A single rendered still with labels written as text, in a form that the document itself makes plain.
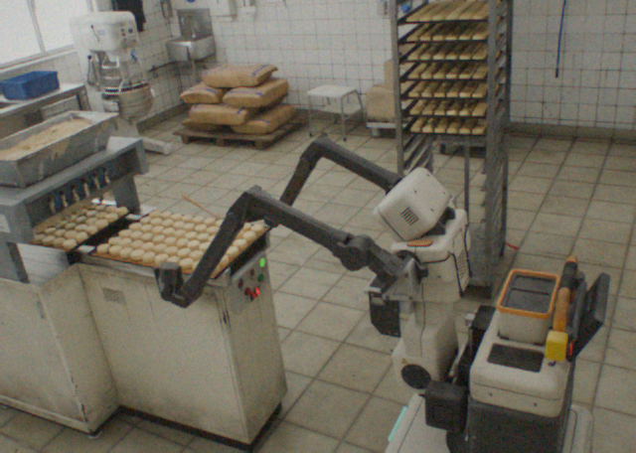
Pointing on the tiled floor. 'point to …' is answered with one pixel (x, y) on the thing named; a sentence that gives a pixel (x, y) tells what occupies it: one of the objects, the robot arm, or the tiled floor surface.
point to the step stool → (337, 103)
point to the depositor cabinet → (56, 348)
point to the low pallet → (240, 134)
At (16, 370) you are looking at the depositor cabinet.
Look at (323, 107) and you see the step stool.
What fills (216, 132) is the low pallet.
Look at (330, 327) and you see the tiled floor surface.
